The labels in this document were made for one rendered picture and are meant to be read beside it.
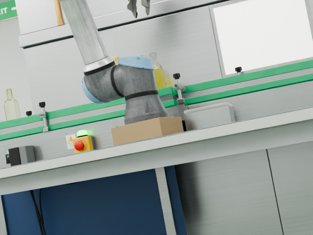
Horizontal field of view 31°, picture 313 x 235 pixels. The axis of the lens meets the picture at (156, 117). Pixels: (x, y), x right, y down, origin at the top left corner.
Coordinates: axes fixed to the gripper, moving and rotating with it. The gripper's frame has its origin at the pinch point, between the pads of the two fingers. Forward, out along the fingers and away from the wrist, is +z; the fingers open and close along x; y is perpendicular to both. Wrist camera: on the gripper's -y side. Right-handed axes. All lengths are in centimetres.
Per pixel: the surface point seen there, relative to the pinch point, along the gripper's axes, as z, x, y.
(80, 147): 48, -25, 29
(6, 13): -51, -303, -261
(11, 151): 45, -55, 36
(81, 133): 43, -26, 24
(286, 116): 42, 69, 53
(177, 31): 10.1, 1.4, -26.4
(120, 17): -2.4, -23.9, -21.9
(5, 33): -32, -307, -257
